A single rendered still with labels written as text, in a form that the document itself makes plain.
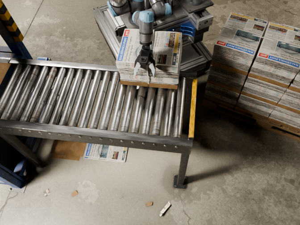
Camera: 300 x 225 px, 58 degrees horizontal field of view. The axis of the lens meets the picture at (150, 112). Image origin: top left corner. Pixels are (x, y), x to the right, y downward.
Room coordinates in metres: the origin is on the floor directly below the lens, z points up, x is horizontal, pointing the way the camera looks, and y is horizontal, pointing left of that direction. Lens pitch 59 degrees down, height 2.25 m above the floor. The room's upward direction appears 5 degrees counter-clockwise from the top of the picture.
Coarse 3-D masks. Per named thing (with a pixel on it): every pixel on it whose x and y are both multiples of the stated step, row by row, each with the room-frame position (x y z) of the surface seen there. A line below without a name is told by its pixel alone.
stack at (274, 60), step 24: (240, 24) 1.52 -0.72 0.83; (264, 24) 1.50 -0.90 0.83; (216, 48) 1.35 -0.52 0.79; (240, 48) 1.29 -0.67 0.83; (264, 48) 1.27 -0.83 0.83; (288, 48) 1.25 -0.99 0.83; (216, 72) 1.32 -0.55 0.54; (264, 72) 1.16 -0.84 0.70; (288, 72) 1.10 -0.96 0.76; (216, 96) 1.30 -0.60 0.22; (240, 96) 1.20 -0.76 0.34; (264, 96) 1.12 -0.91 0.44; (288, 96) 1.04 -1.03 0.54; (264, 120) 1.08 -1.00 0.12; (288, 120) 0.99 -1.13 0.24
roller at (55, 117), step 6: (72, 72) 1.24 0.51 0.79; (66, 78) 1.19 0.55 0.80; (72, 78) 1.20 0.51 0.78; (66, 84) 1.14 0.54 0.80; (66, 90) 1.09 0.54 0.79; (60, 96) 1.04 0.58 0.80; (66, 96) 1.05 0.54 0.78; (60, 102) 1.00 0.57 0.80; (54, 108) 0.96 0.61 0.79; (60, 108) 0.96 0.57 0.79; (54, 114) 0.91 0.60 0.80; (60, 114) 0.92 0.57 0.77; (54, 120) 0.87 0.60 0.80
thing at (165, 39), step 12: (168, 36) 1.26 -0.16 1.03; (180, 36) 1.25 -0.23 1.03; (156, 48) 1.17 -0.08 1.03; (168, 48) 1.16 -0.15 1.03; (180, 48) 1.20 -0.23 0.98; (156, 60) 1.07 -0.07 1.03; (168, 60) 1.06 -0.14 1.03; (180, 60) 1.17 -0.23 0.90; (156, 72) 1.04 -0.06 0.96; (168, 72) 1.02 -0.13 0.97
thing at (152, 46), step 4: (156, 32) 1.31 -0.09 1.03; (156, 36) 1.27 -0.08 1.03; (152, 44) 1.21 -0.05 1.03; (152, 48) 1.17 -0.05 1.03; (148, 64) 1.05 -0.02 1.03; (144, 68) 1.06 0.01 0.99; (148, 68) 1.05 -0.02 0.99; (144, 72) 1.06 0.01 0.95; (148, 72) 1.05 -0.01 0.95; (144, 76) 1.06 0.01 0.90; (152, 76) 1.05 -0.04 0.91; (144, 80) 1.06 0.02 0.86; (152, 80) 1.05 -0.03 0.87
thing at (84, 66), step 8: (16, 64) 1.37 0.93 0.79; (24, 64) 1.36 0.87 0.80; (32, 64) 1.35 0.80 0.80; (40, 64) 1.34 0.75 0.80; (48, 64) 1.33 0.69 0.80; (56, 64) 1.33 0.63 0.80; (64, 64) 1.32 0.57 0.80; (72, 64) 1.31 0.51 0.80; (80, 64) 1.30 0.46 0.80; (88, 64) 1.30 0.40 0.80; (96, 64) 1.29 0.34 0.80; (112, 72) 1.22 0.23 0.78; (184, 72) 1.15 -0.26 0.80; (192, 72) 1.14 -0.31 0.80; (192, 80) 1.10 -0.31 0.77
